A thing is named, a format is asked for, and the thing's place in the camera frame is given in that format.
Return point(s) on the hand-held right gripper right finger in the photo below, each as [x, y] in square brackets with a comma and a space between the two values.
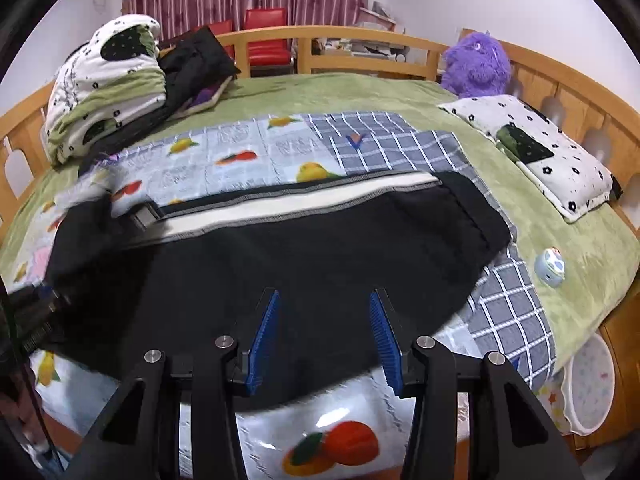
[387, 350]

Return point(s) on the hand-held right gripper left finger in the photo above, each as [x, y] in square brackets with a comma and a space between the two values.
[262, 345]

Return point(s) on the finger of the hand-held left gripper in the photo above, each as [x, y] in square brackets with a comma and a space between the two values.
[46, 291]

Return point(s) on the black pants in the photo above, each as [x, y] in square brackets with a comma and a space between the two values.
[300, 260]

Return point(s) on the person's blue clothing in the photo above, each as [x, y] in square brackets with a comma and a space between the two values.
[52, 462]

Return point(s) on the grey checked cloth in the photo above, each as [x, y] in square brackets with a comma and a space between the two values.
[380, 150]

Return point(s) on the fruit print plastic tablecloth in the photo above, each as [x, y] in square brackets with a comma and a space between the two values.
[280, 145]

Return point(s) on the folded white green floral quilt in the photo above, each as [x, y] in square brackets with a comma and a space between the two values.
[80, 90]

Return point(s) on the white plastic basin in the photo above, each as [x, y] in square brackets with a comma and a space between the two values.
[592, 385]

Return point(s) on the purple white cloth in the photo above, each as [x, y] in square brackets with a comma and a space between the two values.
[202, 97]

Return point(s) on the white floral pillow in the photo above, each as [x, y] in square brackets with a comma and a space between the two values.
[565, 170]

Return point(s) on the green blanket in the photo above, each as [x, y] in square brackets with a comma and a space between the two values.
[350, 92]

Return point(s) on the pile of black clothes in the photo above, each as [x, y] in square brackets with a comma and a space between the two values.
[195, 60]

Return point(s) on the purple plush toy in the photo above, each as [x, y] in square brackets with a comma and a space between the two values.
[475, 65]

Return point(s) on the red chair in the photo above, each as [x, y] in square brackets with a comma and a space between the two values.
[220, 30]
[267, 35]

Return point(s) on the pile of papers and boxes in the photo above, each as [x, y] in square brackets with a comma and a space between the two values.
[375, 25]

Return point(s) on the wooden bed frame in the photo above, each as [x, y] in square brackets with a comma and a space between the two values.
[575, 90]

